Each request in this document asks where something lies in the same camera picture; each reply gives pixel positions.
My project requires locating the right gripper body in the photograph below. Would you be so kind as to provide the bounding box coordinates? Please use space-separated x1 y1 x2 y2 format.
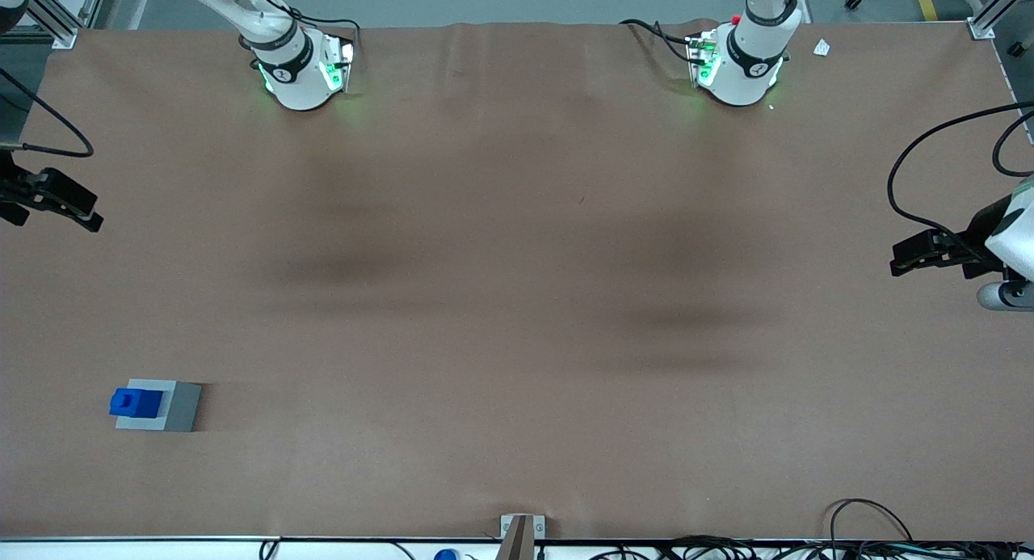
0 152 32 226

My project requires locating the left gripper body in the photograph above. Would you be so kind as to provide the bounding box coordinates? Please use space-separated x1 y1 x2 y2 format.
961 190 1034 282

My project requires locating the blue plastic part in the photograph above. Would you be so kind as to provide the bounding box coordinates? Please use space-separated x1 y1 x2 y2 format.
109 387 163 419

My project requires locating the gray block base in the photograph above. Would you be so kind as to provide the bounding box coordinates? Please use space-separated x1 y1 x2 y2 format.
115 379 203 433

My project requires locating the brown table cover sheet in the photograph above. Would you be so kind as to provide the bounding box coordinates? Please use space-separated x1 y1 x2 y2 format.
0 19 1034 541

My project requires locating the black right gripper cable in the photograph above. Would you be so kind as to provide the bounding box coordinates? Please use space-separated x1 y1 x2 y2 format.
0 65 95 158

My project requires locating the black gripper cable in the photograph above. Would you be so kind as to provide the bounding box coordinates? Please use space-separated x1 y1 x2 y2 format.
886 99 1034 260
0 65 95 158

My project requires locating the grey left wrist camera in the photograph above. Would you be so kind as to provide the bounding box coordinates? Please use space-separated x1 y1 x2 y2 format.
976 280 1034 313

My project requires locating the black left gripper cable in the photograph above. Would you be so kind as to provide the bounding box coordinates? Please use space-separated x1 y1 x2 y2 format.
886 99 1034 260

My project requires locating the black looped cable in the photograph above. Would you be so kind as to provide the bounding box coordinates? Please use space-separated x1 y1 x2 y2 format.
991 110 1034 178

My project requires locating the aluminium frame post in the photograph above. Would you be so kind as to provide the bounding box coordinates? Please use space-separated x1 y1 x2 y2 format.
24 0 80 50
967 0 1034 41

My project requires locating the black cable loop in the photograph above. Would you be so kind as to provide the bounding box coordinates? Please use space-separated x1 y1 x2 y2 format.
827 499 915 545

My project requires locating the black right arm base cable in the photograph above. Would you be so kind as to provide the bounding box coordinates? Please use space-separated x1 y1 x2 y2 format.
245 0 363 60

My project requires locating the black arm base cable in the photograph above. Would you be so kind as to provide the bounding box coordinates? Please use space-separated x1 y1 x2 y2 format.
619 18 697 65
245 0 363 60

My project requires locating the white table edge rail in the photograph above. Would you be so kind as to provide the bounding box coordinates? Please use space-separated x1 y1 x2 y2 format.
0 537 1034 560

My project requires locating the black left arm base cable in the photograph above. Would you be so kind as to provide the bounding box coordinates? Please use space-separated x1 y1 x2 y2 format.
619 18 697 65

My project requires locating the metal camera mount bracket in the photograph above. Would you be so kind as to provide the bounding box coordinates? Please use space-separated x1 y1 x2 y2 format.
499 513 546 560

